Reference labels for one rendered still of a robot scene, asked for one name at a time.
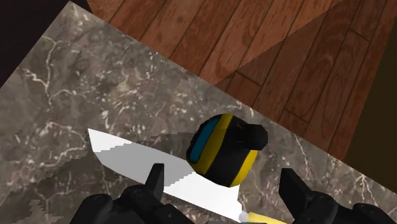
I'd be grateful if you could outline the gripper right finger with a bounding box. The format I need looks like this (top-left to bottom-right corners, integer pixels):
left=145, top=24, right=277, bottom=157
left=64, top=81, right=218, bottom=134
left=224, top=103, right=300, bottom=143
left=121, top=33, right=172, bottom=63
left=278, top=168, right=397, bottom=224

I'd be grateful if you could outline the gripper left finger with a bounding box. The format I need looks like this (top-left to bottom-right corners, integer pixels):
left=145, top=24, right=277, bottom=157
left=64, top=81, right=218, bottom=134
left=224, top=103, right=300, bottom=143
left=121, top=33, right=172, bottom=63
left=69, top=163, right=195, bottom=224

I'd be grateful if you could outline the yellow black blue round object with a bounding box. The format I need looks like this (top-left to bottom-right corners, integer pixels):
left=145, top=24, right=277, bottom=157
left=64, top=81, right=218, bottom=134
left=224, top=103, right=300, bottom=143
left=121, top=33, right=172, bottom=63
left=186, top=113, right=268, bottom=188

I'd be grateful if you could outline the knife with yellow handle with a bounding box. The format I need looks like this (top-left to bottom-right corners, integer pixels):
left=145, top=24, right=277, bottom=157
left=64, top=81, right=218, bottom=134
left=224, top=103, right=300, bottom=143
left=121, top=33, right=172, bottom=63
left=87, top=128, right=288, bottom=224

